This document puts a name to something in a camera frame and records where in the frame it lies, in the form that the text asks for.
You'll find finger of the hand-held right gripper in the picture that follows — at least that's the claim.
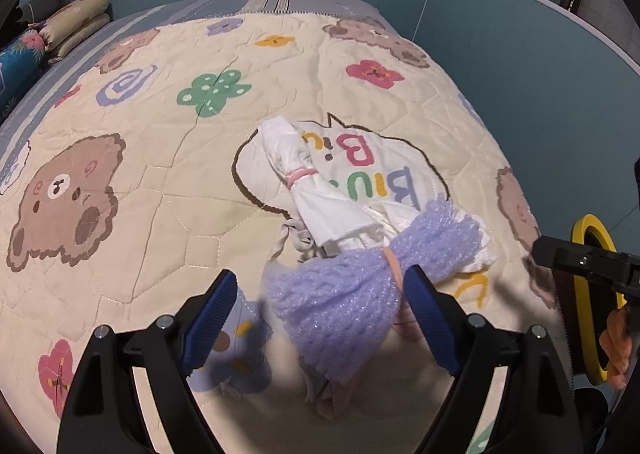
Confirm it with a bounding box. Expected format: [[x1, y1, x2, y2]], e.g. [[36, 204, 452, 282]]
[[532, 235, 640, 287]]

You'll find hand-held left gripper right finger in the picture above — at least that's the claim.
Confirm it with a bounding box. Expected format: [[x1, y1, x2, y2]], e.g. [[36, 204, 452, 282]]
[[402, 264, 586, 454]]

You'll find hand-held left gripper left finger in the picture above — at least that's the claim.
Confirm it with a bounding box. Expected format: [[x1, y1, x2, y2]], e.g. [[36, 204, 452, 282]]
[[56, 269, 238, 454]]

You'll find purple foam net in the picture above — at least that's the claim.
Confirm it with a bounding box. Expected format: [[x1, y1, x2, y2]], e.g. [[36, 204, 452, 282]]
[[262, 196, 491, 385]]

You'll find person's right hand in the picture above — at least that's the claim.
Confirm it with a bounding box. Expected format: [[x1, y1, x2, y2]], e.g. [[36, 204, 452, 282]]
[[599, 306, 632, 389]]

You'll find printed bear quilt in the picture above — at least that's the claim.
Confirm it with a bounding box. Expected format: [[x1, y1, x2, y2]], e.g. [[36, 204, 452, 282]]
[[0, 11, 566, 454]]

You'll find beige printed pillow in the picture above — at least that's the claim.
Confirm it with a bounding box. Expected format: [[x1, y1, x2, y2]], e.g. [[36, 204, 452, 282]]
[[47, 14, 112, 61], [40, 0, 109, 42]]

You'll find blue floral blanket roll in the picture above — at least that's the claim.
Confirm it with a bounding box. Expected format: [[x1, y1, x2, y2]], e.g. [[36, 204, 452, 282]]
[[0, 26, 56, 120]]

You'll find white window frame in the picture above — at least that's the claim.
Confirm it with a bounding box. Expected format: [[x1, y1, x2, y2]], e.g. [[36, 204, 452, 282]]
[[527, 0, 640, 80]]

